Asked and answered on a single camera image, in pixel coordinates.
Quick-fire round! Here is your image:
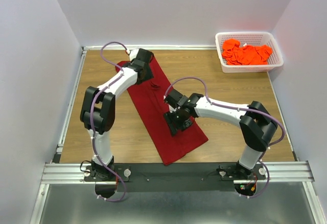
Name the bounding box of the dark red t-shirt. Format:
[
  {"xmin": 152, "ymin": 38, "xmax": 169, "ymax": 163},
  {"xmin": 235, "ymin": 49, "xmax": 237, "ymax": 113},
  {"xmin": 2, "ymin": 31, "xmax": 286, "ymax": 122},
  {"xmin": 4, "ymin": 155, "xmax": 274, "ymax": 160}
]
[{"xmin": 127, "ymin": 58, "xmax": 208, "ymax": 165}]

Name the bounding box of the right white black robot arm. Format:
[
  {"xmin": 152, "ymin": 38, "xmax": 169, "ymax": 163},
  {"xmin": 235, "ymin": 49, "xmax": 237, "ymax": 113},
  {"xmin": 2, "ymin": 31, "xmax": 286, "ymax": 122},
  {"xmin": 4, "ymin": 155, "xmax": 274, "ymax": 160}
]
[{"xmin": 163, "ymin": 89, "xmax": 278, "ymax": 179}]

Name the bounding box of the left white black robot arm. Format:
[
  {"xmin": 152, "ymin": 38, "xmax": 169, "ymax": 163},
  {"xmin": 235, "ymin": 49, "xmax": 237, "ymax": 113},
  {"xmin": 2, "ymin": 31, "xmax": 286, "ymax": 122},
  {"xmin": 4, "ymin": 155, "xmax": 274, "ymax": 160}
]
[{"xmin": 80, "ymin": 48, "xmax": 154, "ymax": 181}]

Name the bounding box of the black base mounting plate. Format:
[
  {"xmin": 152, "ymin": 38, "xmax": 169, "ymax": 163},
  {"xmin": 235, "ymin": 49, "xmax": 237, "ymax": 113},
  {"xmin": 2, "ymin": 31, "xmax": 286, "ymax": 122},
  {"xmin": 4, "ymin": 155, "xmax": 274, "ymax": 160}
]
[{"xmin": 80, "ymin": 162, "xmax": 266, "ymax": 197}]

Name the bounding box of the orange t-shirt in basket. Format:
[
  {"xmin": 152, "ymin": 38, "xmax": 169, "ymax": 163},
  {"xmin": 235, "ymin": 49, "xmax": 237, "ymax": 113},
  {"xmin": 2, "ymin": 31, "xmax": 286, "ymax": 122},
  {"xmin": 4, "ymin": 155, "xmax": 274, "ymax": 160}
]
[{"xmin": 222, "ymin": 39, "xmax": 273, "ymax": 65}]

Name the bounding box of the white plastic laundry basket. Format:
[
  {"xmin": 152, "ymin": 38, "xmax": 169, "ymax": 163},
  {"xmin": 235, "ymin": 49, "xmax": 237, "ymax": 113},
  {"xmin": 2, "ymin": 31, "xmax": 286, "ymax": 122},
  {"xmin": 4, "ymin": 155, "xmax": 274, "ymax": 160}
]
[{"xmin": 215, "ymin": 31, "xmax": 284, "ymax": 73}]

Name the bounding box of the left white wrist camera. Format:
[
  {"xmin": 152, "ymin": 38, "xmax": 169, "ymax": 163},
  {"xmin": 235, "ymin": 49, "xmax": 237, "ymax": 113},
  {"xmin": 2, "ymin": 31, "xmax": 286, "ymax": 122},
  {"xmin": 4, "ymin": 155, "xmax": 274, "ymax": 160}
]
[{"xmin": 126, "ymin": 48, "xmax": 139, "ymax": 60}]

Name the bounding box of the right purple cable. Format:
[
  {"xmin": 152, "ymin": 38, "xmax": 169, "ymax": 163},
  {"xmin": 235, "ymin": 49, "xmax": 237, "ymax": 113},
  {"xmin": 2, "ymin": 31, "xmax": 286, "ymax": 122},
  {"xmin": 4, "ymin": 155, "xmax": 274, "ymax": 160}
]
[{"xmin": 165, "ymin": 77, "xmax": 286, "ymax": 199}]

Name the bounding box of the aluminium back rail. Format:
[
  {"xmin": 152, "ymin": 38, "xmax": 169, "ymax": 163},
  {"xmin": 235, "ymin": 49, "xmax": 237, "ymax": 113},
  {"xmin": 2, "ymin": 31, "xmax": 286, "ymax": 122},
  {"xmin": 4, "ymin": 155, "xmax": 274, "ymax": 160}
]
[{"xmin": 82, "ymin": 44, "xmax": 216, "ymax": 51}]

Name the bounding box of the aluminium rail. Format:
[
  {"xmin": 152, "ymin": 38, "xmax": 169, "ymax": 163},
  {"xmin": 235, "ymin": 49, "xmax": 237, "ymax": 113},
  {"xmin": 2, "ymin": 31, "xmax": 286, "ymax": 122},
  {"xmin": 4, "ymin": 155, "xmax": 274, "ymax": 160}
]
[
  {"xmin": 82, "ymin": 44, "xmax": 216, "ymax": 51},
  {"xmin": 267, "ymin": 72, "xmax": 299, "ymax": 161},
  {"xmin": 51, "ymin": 46, "xmax": 87, "ymax": 163},
  {"xmin": 41, "ymin": 161, "xmax": 314, "ymax": 184}
]

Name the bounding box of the aluminium left side rail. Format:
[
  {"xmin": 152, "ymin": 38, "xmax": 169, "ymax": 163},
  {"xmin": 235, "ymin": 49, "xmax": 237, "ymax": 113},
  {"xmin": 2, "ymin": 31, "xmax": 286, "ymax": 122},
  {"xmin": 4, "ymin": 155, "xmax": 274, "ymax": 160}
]
[{"xmin": 51, "ymin": 46, "xmax": 87, "ymax": 163}]

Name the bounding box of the aluminium right side rail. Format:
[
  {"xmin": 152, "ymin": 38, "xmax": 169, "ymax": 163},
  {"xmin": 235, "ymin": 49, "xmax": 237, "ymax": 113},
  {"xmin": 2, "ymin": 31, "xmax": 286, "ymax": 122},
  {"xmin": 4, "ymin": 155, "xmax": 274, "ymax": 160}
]
[{"xmin": 267, "ymin": 72, "xmax": 299, "ymax": 161}]

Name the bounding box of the aluminium front rail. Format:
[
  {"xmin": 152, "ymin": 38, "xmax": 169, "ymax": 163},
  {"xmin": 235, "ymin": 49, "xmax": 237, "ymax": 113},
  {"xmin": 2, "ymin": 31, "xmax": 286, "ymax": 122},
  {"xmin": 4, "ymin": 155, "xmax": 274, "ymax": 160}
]
[{"xmin": 41, "ymin": 161, "xmax": 314, "ymax": 184}]

